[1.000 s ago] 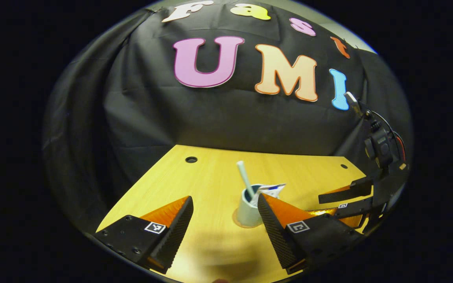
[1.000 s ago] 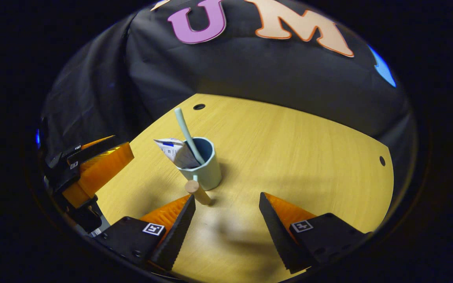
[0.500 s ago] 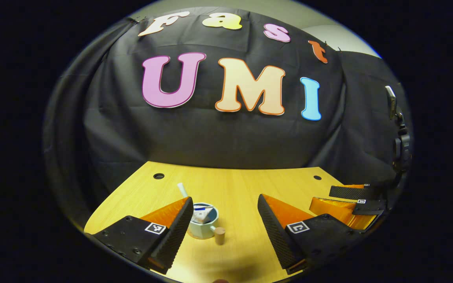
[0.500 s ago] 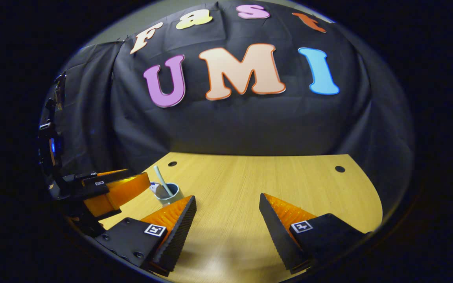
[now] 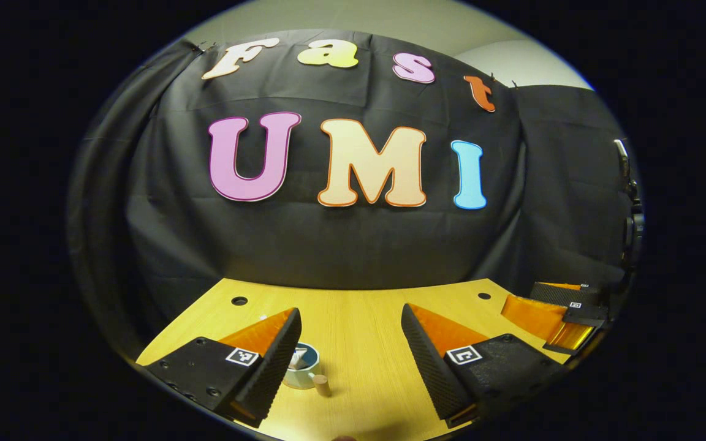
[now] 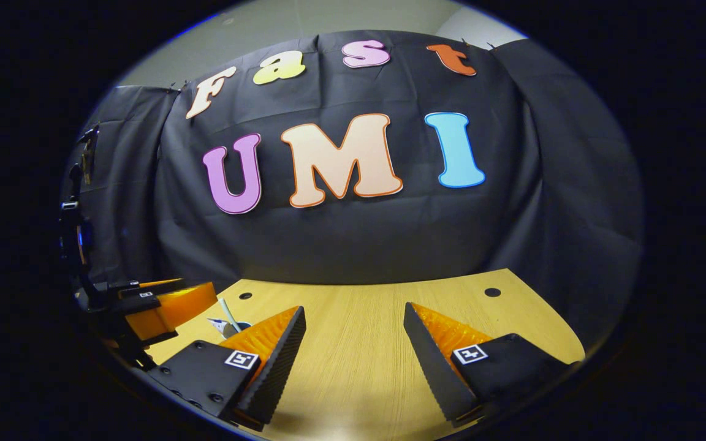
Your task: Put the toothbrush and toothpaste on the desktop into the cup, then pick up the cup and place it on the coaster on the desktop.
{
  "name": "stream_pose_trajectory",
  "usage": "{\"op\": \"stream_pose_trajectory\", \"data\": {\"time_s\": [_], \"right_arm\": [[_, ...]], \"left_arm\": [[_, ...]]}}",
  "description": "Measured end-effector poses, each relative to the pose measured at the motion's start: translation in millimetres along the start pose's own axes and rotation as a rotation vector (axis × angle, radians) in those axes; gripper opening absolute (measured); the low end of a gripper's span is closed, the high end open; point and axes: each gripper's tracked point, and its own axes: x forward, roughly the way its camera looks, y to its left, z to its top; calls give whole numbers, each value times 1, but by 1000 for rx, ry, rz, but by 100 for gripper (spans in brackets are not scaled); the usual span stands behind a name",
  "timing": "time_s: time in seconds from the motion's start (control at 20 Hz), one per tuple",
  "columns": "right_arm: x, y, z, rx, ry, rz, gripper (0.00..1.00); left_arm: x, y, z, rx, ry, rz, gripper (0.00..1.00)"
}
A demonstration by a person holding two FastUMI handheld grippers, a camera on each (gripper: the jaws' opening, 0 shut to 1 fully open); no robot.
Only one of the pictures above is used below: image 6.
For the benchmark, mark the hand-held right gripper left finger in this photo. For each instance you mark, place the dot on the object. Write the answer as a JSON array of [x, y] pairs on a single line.
[[279, 373]]

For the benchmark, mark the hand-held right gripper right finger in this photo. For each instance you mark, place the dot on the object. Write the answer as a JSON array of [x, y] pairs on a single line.
[[432, 373]]

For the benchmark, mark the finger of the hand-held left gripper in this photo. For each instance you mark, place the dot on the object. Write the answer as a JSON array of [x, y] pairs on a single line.
[[157, 283], [187, 303]]

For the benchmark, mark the pale green toothbrush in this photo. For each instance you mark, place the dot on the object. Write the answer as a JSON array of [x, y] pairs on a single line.
[[227, 312]]

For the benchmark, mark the wooden desktop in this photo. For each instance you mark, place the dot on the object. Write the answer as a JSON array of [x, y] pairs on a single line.
[[359, 343]]

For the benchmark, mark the black backdrop cloth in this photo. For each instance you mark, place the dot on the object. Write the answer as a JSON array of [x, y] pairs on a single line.
[[359, 239]]

